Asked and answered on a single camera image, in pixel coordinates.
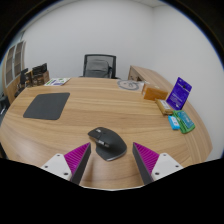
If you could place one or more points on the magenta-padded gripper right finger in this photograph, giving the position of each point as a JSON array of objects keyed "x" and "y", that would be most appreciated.
[{"x": 148, "y": 159}]

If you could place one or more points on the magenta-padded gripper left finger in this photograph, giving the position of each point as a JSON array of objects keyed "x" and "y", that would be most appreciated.
[{"x": 76, "y": 159}]

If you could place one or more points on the dark grey computer mouse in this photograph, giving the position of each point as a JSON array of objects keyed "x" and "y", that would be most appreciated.
[{"x": 109, "y": 144}]

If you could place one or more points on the dark grey mouse pad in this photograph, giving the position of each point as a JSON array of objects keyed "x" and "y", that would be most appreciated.
[{"x": 46, "y": 106}]

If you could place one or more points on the small blue box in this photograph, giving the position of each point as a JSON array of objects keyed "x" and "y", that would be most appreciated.
[{"x": 173, "y": 122}]

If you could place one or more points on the green package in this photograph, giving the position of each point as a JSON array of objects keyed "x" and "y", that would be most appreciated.
[{"x": 185, "y": 122}]

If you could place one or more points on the small tan box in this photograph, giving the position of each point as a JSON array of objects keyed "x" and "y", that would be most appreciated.
[{"x": 164, "y": 106}]

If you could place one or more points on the purple card package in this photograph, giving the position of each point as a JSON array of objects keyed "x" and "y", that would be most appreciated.
[{"x": 179, "y": 94}]

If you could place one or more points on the white colourful printed leaflet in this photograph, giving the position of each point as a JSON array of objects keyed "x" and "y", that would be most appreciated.
[{"x": 56, "y": 81}]

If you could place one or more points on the wooden side desk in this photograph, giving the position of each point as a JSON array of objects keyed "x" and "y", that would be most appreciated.
[{"x": 146, "y": 73}]

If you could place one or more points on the black padded armchair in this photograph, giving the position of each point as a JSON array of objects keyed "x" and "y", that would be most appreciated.
[{"x": 4, "y": 105}]

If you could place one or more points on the stack of dark boxes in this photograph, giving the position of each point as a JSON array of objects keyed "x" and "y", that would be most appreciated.
[{"x": 40, "y": 75}]

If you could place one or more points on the black mesh office chair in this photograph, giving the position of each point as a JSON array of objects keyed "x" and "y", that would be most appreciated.
[{"x": 98, "y": 67}]

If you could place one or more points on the small black chair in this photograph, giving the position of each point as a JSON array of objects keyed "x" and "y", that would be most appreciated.
[{"x": 23, "y": 76}]

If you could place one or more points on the wooden shelf unit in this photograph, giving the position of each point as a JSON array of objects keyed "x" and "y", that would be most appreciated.
[{"x": 12, "y": 65}]

